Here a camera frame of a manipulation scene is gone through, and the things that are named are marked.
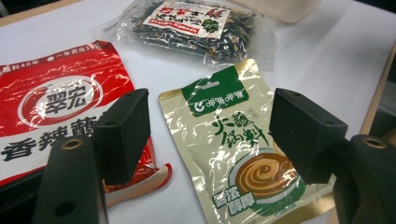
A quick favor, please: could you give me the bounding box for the red chili seasoning packet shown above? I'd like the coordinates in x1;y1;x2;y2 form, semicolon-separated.
0;39;173;208

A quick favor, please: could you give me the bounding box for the white paper sheet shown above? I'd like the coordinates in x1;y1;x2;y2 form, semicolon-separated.
0;0;396;224

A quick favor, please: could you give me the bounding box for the clear bag of dried greens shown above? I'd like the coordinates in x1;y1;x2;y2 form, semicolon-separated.
92;0;278;71

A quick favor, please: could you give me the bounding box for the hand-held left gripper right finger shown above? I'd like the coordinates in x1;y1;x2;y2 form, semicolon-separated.
269;88;348;185

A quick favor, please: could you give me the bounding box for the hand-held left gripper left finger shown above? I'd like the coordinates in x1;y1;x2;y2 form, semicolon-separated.
92;88;152;187

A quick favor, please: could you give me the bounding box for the cream plastic container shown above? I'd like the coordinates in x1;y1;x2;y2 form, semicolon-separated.
230;0;321;24

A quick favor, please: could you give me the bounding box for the gold and green sauce packet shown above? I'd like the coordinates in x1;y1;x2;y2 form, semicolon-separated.
158;58;337;224

